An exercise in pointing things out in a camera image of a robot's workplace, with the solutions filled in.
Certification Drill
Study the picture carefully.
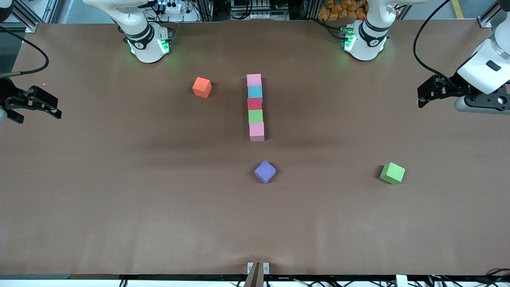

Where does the purple foam cube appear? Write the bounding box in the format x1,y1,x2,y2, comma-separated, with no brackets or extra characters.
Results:
255,160,277,184

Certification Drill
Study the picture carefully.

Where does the aluminium frame profile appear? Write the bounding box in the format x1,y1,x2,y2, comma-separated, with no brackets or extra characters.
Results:
0,0,40,33
478,0,503,28

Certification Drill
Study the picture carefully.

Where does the brown table cover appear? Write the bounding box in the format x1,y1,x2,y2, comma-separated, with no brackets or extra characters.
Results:
0,19,510,279

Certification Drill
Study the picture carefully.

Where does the orange foam cube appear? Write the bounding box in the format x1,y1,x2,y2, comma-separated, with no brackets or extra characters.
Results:
192,77,212,99

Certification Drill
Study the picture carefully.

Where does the metal table edge bracket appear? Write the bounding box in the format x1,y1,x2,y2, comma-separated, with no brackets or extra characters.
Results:
244,262,270,287

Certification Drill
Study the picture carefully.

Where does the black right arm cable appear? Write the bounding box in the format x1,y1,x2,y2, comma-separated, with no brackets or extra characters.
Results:
0,26,50,77

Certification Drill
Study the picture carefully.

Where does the white power strip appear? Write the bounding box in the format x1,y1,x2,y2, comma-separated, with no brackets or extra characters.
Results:
153,0,184,15

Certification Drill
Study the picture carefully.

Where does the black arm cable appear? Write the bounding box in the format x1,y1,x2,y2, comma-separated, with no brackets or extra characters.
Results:
0,26,50,77
412,0,455,81

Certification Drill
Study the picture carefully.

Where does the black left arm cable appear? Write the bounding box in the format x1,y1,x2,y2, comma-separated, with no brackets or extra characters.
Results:
412,0,455,81

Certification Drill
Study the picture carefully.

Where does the bag of oranges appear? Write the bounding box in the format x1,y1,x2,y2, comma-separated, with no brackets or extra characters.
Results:
318,0,368,21

